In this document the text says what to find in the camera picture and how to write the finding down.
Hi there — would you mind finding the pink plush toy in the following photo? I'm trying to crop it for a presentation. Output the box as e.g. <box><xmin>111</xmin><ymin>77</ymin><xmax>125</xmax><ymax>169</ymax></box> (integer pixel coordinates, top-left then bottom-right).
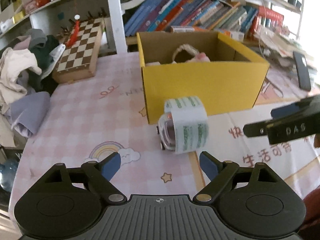
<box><xmin>146</xmin><ymin>43</ymin><xmax>211</xmax><ymax>67</ymax></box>

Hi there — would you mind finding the wooden chessboard box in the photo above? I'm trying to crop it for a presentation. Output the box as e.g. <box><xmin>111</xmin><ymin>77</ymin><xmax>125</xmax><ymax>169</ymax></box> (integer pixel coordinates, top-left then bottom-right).
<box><xmin>52</xmin><ymin>18</ymin><xmax>105</xmax><ymax>83</ymax></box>

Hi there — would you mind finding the clear packing tape roll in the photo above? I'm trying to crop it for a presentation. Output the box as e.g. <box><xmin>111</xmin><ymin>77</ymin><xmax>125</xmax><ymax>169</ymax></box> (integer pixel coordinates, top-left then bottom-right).
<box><xmin>164</xmin><ymin>96</ymin><xmax>209</xmax><ymax>154</ymax></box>

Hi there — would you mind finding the white orange medicine box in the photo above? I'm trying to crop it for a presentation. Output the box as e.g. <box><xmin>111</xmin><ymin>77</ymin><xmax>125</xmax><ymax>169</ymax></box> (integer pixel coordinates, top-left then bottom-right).
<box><xmin>219</xmin><ymin>30</ymin><xmax>245</xmax><ymax>42</ymax></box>

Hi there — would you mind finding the row of books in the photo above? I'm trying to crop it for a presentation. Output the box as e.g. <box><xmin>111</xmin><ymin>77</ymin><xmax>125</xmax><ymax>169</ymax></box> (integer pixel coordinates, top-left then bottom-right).
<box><xmin>124</xmin><ymin>0</ymin><xmax>284</xmax><ymax>37</ymax></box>

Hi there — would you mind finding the pile of clothes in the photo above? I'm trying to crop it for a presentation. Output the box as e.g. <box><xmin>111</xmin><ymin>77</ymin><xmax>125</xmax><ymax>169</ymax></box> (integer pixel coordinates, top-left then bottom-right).
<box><xmin>1</xmin><ymin>29</ymin><xmax>66</xmax><ymax>148</ymax></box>

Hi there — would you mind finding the yellow cardboard box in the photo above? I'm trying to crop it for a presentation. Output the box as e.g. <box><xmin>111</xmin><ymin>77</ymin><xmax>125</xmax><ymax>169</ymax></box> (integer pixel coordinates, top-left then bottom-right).
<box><xmin>137</xmin><ymin>31</ymin><xmax>270</xmax><ymax>124</ymax></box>

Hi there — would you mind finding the black smartphone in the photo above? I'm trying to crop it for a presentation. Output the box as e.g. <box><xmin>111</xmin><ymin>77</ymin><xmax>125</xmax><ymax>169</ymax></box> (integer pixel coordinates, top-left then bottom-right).
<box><xmin>293</xmin><ymin>51</ymin><xmax>311</xmax><ymax>92</ymax></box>

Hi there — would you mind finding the stack of papers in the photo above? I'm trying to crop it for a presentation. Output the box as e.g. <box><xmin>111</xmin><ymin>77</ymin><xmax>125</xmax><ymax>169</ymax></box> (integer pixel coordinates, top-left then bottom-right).
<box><xmin>254</xmin><ymin>26</ymin><xmax>319</xmax><ymax>69</ymax></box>

